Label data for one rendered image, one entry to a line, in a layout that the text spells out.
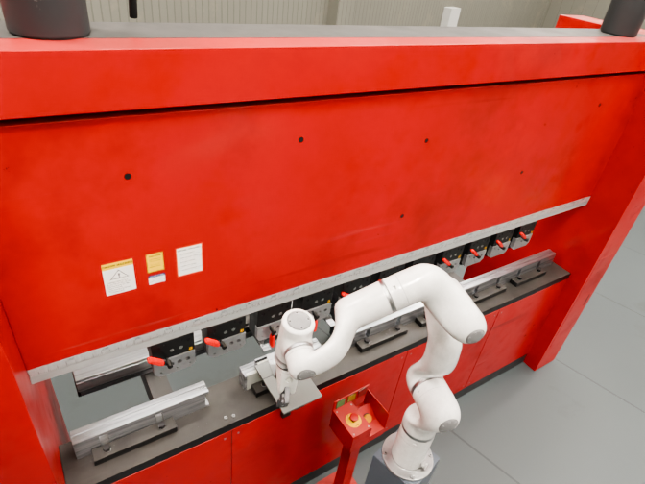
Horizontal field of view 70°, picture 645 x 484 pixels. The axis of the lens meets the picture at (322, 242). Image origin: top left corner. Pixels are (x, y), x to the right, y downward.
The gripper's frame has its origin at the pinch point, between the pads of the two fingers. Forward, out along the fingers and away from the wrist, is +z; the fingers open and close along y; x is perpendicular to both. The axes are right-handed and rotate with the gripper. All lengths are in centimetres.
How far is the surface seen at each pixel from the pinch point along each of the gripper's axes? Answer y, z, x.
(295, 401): 23, 48, -14
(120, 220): 32, -33, 46
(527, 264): 115, 50, -173
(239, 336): 39.1, 26.5, 9.3
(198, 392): 32, 54, 24
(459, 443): 46, 143, -137
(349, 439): 18, 71, -42
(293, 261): 51, -3, -8
